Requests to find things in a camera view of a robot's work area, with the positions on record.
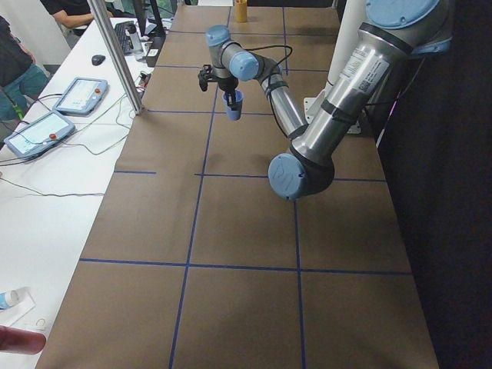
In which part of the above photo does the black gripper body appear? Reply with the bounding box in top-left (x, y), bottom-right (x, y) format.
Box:
top-left (213, 68), bottom-right (238, 92)

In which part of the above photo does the blue paper cup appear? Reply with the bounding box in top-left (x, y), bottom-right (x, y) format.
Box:
top-left (222, 90), bottom-right (244, 121)

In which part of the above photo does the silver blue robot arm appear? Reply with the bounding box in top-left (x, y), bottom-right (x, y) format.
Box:
top-left (198, 1), bottom-right (455, 200)

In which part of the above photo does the yellow cup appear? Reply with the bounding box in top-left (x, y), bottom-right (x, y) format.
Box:
top-left (234, 0), bottom-right (248, 23)

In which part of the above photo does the clear water bottle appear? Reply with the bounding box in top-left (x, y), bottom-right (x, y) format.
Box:
top-left (127, 25), bottom-right (145, 61)

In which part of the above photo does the black keyboard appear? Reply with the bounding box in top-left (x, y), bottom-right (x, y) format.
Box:
top-left (114, 22), bottom-right (135, 55)

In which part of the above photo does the black computer mouse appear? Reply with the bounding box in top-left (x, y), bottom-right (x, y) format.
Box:
top-left (91, 55), bottom-right (105, 66)

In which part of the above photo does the teach pendant upper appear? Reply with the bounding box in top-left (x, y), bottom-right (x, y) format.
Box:
top-left (53, 77), bottom-right (108, 116)

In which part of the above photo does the teach pendant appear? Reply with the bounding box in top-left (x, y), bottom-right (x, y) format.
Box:
top-left (4, 111), bottom-right (75, 158)
top-left (53, 77), bottom-right (108, 116)

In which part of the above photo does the white side table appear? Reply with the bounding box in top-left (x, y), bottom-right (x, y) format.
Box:
top-left (1, 24), bottom-right (135, 335)

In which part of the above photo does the teach pendant lower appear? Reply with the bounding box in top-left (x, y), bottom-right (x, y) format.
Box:
top-left (4, 111), bottom-right (75, 158)

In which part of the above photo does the person in dark shirt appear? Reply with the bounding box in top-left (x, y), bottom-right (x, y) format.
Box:
top-left (1, 17), bottom-right (48, 122)

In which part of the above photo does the white tube bottle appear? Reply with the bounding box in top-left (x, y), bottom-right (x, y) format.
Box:
top-left (0, 288), bottom-right (31, 311)

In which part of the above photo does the red cylinder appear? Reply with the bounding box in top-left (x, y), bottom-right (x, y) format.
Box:
top-left (1, 326), bottom-right (46, 355)

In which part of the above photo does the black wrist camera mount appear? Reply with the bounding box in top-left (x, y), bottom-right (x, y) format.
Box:
top-left (198, 65), bottom-right (215, 92)

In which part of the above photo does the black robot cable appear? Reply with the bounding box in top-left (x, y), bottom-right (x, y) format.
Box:
top-left (241, 45), bottom-right (293, 128)

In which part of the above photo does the aluminium frame post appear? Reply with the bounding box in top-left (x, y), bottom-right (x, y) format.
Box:
top-left (88, 0), bottom-right (143, 115)

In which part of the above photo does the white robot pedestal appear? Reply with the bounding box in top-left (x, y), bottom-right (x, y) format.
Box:
top-left (304, 0), bottom-right (366, 122)

